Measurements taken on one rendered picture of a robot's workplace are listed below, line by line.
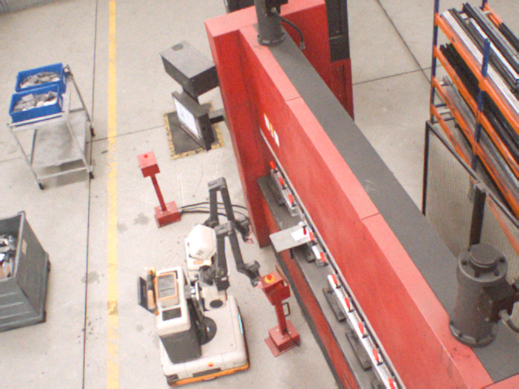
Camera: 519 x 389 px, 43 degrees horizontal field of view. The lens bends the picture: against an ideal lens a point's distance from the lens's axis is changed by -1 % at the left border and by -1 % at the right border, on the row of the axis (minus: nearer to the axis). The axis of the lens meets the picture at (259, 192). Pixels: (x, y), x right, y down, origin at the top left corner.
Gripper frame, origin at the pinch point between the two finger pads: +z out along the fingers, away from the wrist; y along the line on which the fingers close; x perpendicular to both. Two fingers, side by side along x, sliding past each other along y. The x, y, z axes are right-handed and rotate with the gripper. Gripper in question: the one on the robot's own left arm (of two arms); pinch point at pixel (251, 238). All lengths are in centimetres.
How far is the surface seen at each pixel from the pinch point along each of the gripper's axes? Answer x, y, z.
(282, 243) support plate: -19.2, -12.5, 9.4
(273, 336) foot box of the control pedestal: 40, -32, 78
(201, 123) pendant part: -7, 81, -56
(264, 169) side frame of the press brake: -18, 77, 15
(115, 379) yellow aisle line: 165, -31, 28
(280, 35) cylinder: -104, 50, -98
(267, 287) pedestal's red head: 6.9, -31.4, 22.0
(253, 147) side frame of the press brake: -25, 76, -11
